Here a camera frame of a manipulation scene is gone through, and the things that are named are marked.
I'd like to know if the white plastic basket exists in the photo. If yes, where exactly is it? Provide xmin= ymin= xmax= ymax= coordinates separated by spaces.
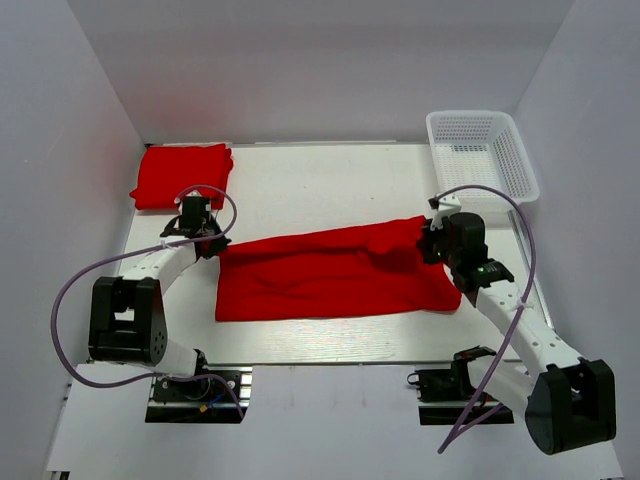
xmin=426 ymin=110 xmax=539 ymax=213

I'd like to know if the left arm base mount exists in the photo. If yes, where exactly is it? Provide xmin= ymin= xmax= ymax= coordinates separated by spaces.
xmin=145 ymin=366 xmax=253 ymax=424

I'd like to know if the folded red t-shirt stack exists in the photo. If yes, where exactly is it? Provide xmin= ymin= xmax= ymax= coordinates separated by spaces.
xmin=129 ymin=144 xmax=234 ymax=210

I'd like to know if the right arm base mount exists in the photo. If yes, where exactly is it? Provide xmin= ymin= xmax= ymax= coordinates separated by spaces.
xmin=406 ymin=368 xmax=514 ymax=426

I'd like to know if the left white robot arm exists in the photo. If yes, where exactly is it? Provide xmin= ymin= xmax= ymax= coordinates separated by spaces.
xmin=88 ymin=191 xmax=230 ymax=399

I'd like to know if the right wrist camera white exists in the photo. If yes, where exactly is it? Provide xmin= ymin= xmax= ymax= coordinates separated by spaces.
xmin=428 ymin=194 xmax=462 ymax=230

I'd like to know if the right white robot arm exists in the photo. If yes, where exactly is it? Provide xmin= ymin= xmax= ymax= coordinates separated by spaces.
xmin=417 ymin=212 xmax=617 ymax=455

